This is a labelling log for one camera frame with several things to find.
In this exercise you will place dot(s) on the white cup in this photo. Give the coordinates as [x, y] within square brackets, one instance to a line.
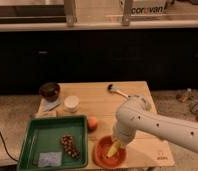
[71, 103]

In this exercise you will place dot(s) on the small grey cloth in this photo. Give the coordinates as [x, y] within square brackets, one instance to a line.
[50, 159]

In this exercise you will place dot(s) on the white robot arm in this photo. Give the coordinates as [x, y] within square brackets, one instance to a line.
[134, 115]

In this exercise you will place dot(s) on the yellow banana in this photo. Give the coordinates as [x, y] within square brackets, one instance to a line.
[113, 149]

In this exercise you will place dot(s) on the brown patterned item in tray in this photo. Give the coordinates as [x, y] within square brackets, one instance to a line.
[69, 146]

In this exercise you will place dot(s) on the wooden board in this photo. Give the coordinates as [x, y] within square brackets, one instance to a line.
[144, 151]

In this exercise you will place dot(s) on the cardboard box with lettering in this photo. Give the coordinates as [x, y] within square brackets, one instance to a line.
[146, 7]

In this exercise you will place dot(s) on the orange fruit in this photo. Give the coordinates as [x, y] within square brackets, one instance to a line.
[92, 123]

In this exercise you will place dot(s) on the dark brown bowl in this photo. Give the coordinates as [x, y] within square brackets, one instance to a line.
[50, 91]

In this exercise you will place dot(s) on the black brush with handle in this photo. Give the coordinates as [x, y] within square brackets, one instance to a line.
[112, 89]

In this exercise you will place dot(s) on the green plastic tray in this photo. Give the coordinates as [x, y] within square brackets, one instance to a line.
[44, 134]

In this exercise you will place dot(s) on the red bowl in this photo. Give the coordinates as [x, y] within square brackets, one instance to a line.
[100, 154]

